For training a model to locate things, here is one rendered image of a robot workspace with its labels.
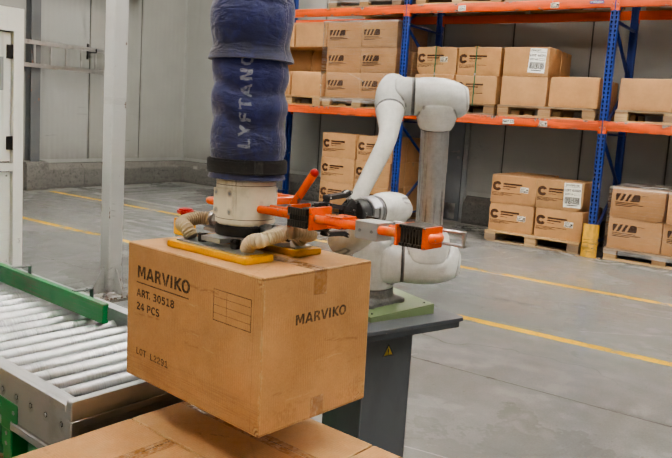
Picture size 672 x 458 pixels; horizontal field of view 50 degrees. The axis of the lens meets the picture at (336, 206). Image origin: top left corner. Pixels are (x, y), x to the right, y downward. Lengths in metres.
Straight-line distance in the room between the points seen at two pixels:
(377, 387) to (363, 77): 7.84
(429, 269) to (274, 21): 1.13
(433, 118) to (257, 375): 1.14
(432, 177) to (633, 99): 6.49
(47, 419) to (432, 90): 1.60
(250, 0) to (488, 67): 7.66
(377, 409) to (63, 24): 10.74
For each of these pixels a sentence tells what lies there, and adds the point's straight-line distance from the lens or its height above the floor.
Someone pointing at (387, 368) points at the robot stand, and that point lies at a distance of 2.73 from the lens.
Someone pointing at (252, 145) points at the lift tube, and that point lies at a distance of 1.94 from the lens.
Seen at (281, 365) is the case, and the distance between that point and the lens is 1.83.
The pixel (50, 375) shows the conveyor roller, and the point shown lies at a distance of 2.65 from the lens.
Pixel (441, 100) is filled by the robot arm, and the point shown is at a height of 1.54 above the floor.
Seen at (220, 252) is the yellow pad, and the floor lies 1.08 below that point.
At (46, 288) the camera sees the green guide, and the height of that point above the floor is 0.61.
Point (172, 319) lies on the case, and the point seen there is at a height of 0.88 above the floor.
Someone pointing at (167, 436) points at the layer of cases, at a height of 0.54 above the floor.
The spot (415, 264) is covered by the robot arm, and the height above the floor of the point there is 0.95.
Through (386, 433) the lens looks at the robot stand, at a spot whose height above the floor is 0.29.
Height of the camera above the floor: 1.46
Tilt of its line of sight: 7 degrees down
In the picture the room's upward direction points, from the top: 4 degrees clockwise
